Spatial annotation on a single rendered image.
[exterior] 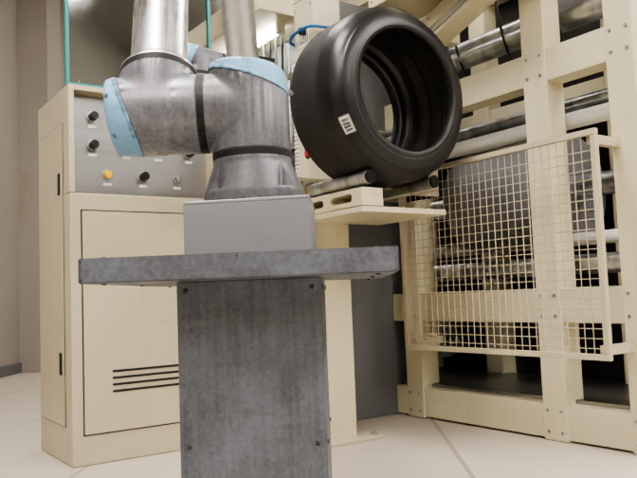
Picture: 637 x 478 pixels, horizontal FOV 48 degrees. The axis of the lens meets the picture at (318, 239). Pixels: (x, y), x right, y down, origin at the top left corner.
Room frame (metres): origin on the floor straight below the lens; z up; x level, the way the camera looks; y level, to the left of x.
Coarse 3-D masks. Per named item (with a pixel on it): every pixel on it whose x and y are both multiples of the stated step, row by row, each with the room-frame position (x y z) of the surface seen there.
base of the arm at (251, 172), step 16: (224, 160) 1.30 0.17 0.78; (240, 160) 1.29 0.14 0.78; (256, 160) 1.29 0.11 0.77; (272, 160) 1.30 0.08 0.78; (288, 160) 1.34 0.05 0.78; (224, 176) 1.29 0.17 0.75; (240, 176) 1.28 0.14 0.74; (256, 176) 1.28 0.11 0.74; (272, 176) 1.29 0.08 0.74; (288, 176) 1.31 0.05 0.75; (208, 192) 1.31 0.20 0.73; (224, 192) 1.28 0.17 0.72; (240, 192) 1.27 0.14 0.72; (256, 192) 1.27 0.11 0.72; (272, 192) 1.28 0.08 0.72; (288, 192) 1.30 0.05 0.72
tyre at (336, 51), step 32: (320, 32) 2.38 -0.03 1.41; (352, 32) 2.22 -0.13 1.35; (384, 32) 2.53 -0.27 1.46; (416, 32) 2.36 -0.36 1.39; (320, 64) 2.23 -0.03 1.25; (352, 64) 2.20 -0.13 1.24; (384, 64) 2.65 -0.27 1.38; (416, 64) 2.61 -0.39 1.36; (448, 64) 2.44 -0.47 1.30; (320, 96) 2.23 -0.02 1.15; (352, 96) 2.20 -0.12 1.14; (416, 96) 2.68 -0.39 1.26; (448, 96) 2.47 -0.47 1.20; (320, 128) 2.28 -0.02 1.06; (416, 128) 2.69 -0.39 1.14; (448, 128) 2.43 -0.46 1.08; (320, 160) 2.39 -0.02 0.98; (352, 160) 2.29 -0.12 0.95; (384, 160) 2.28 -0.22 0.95; (416, 160) 2.35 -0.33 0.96
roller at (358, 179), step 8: (344, 176) 2.37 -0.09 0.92; (352, 176) 2.33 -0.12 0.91; (360, 176) 2.29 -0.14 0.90; (368, 176) 2.28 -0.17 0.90; (312, 184) 2.54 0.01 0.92; (320, 184) 2.48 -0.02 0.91; (328, 184) 2.44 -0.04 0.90; (336, 184) 2.40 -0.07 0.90; (344, 184) 2.37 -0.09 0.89; (352, 184) 2.34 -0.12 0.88; (360, 184) 2.32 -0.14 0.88; (312, 192) 2.52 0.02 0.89; (320, 192) 2.49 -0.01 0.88; (328, 192) 2.46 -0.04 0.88
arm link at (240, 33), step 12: (228, 0) 1.74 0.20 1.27; (240, 0) 1.74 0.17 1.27; (252, 0) 1.77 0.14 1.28; (228, 12) 1.77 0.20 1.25; (240, 12) 1.77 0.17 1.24; (252, 12) 1.79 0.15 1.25; (228, 24) 1.80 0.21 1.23; (240, 24) 1.79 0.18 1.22; (252, 24) 1.81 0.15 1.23; (228, 36) 1.83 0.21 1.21; (240, 36) 1.82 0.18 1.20; (252, 36) 1.84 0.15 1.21; (228, 48) 1.86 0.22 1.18; (240, 48) 1.84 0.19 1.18; (252, 48) 1.86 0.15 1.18
